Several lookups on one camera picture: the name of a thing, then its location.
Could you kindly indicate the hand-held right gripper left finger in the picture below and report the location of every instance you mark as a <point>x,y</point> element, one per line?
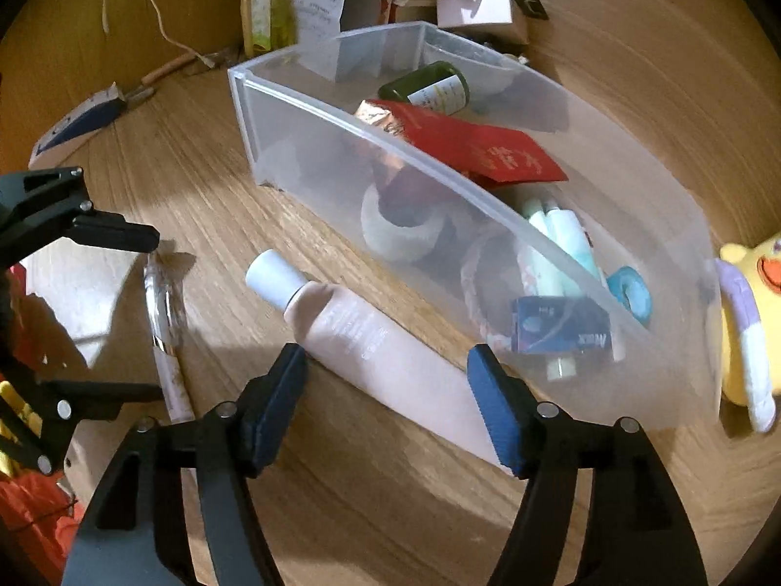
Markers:
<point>277,403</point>

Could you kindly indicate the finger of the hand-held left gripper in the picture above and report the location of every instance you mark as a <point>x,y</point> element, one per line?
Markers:
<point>110,392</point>
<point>122,237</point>

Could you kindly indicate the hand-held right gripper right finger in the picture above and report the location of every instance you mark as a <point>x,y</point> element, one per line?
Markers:
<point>494,409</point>

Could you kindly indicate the clear plastic pen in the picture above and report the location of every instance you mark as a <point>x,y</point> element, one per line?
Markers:
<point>165,329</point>

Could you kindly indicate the pink tube with white cap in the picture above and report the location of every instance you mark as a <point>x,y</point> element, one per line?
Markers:
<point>366,348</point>

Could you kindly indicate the small blue box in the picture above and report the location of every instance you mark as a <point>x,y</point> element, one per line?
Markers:
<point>561,323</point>

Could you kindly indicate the clear plastic bin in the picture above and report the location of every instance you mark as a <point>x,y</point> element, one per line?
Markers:
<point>427,293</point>

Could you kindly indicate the red envelope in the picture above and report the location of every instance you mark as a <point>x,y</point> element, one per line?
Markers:
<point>488,146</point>

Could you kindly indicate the copper patterned box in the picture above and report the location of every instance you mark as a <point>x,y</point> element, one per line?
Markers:
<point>378,116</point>

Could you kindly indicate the green spray bottle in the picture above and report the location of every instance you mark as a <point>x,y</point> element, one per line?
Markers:
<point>427,82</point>

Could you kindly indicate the dark blue and white packet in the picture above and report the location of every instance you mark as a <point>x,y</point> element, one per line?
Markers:
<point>85,122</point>

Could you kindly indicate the person's orange clothing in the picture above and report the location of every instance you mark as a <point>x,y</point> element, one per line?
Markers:
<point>30,519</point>

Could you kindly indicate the short pale tube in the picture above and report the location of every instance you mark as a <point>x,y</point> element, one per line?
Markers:
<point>540,256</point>

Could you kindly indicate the blue tape roll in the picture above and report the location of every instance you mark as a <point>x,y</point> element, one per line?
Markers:
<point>628,293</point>

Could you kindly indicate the long pale green tube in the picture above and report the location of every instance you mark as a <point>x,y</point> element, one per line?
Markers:
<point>573,238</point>

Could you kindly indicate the white tape roll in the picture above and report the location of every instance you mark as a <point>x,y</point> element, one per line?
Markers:
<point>390,238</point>

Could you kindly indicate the black object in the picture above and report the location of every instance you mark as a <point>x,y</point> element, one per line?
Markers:
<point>409,201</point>

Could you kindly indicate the yellow chick plush toy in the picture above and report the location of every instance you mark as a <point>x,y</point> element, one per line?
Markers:
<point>744,366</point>

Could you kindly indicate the yellow-green clear package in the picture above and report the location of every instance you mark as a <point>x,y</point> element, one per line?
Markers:
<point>284,18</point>

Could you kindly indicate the red and white snack boxes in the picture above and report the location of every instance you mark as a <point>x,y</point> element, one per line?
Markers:
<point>409,0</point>

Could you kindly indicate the white cardboard box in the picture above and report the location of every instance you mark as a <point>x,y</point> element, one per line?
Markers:
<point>476,9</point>

